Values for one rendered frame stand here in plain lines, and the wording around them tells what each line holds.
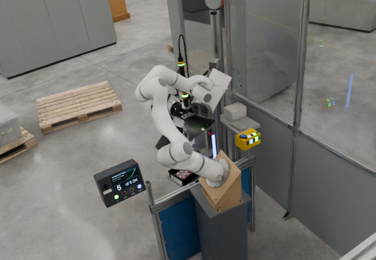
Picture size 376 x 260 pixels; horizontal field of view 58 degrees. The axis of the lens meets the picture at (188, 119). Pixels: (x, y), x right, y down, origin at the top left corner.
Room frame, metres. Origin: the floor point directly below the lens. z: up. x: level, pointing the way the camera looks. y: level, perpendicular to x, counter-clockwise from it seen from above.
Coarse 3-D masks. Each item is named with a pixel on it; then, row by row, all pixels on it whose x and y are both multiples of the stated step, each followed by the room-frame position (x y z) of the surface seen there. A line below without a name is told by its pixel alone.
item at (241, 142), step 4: (244, 132) 2.08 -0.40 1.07; (248, 132) 2.08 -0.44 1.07; (252, 132) 2.07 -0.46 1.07; (236, 136) 2.05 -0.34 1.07; (240, 136) 2.03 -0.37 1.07; (252, 136) 2.01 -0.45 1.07; (256, 136) 2.03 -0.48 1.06; (260, 136) 2.04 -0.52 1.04; (236, 140) 2.05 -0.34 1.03; (240, 140) 2.01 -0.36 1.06; (244, 140) 1.98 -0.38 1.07; (248, 140) 1.99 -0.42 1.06; (260, 140) 2.04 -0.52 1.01; (236, 144) 2.05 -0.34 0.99; (240, 144) 2.01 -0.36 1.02; (244, 144) 1.97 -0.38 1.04; (252, 144) 2.01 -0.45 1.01; (256, 144) 2.03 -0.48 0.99; (244, 148) 1.97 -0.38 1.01; (248, 148) 1.99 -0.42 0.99
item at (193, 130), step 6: (186, 120) 2.17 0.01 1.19; (192, 120) 2.15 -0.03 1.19; (198, 120) 2.13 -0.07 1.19; (204, 120) 2.11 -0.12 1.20; (210, 120) 2.09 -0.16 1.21; (186, 126) 2.10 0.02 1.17; (192, 126) 2.08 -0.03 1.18; (198, 126) 2.06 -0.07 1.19; (204, 126) 2.04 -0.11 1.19; (192, 132) 2.03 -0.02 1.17; (198, 132) 2.01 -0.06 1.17; (192, 138) 1.98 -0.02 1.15
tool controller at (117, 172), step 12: (120, 168) 1.61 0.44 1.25; (132, 168) 1.61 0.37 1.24; (96, 180) 1.53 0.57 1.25; (108, 180) 1.53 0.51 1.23; (120, 180) 1.56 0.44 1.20; (132, 180) 1.58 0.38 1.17; (108, 192) 1.51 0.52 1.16; (120, 192) 1.53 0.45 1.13; (132, 192) 1.55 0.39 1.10; (108, 204) 1.48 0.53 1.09
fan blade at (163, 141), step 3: (177, 126) 2.25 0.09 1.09; (180, 129) 2.23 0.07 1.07; (162, 135) 2.23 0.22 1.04; (162, 138) 2.21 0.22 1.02; (165, 138) 2.21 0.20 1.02; (159, 141) 2.21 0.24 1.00; (162, 141) 2.20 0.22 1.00; (165, 141) 2.19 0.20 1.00; (168, 141) 2.18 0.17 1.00; (156, 144) 2.21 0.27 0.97; (159, 144) 2.19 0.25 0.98; (162, 144) 2.18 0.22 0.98; (165, 144) 2.18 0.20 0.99; (156, 147) 2.19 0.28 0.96; (159, 147) 2.18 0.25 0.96
